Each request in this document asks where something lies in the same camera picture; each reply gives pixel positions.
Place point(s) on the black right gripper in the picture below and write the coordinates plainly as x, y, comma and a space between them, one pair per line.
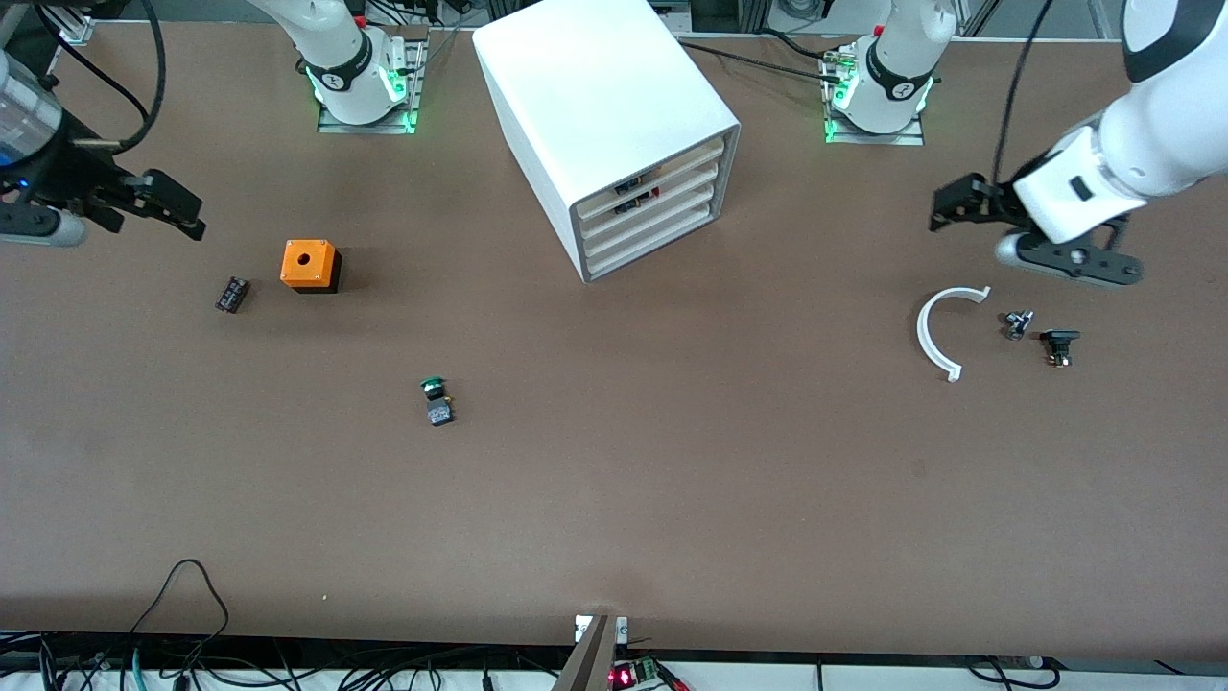
77, 178

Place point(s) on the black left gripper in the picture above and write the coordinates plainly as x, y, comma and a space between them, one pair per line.
995, 202

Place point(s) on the green push button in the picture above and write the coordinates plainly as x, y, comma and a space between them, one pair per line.
438, 408

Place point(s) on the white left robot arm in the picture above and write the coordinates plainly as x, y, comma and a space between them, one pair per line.
1170, 144

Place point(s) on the orange button box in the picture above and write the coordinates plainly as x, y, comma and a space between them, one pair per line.
305, 259

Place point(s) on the small black contact block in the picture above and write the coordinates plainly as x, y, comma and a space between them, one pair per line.
232, 295

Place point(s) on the white curved plastic piece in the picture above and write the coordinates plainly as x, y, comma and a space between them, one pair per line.
921, 331

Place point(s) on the small metal part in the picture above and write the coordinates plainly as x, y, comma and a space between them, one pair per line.
1017, 324

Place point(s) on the small black red component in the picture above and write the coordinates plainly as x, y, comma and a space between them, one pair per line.
628, 182
633, 203

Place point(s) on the circuit board with red light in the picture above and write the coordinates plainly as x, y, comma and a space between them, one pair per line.
624, 677

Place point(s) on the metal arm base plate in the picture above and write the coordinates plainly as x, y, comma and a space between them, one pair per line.
892, 140
331, 125

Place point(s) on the small black switch part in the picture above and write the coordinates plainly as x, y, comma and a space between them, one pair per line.
1059, 341

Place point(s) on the aluminium frame profile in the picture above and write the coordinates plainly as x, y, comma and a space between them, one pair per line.
77, 29

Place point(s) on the camera mounting post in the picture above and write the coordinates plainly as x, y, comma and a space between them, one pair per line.
590, 662

